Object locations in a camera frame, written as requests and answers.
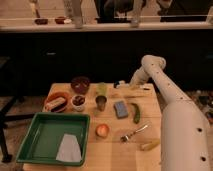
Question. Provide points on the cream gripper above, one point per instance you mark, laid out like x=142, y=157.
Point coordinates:
x=134, y=86

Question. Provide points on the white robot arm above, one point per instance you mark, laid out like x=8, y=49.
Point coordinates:
x=183, y=125

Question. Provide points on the purple bowl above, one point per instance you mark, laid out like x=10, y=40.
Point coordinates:
x=80, y=84

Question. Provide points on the orange small bowl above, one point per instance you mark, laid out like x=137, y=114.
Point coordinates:
x=102, y=130

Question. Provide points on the white bowl with food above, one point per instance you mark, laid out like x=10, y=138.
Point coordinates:
x=78, y=102

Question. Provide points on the white scrub brush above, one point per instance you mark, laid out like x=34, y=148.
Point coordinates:
x=55, y=103

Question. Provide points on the brown bowl on shelf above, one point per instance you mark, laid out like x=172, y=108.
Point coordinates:
x=60, y=20

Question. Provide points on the dark red bowl on shelf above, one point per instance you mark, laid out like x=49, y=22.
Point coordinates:
x=41, y=21

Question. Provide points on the blue sponge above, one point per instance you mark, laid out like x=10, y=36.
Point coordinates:
x=120, y=109

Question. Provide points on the green plastic cup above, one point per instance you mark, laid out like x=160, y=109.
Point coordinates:
x=101, y=88

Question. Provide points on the green pepper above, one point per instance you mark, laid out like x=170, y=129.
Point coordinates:
x=136, y=118

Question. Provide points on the metal cup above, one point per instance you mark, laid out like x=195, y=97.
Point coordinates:
x=101, y=101

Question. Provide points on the silver fork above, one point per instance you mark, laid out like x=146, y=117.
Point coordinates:
x=127, y=137

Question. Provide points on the yellow banana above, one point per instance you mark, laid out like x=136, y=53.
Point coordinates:
x=149, y=144

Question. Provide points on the orange plate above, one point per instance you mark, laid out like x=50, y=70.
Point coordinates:
x=56, y=95

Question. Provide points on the grey folded cloth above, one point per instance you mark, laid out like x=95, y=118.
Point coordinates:
x=69, y=149

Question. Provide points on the green plastic tray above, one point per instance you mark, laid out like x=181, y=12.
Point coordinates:
x=45, y=134

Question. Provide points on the black chair base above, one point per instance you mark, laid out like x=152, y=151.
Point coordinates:
x=16, y=89

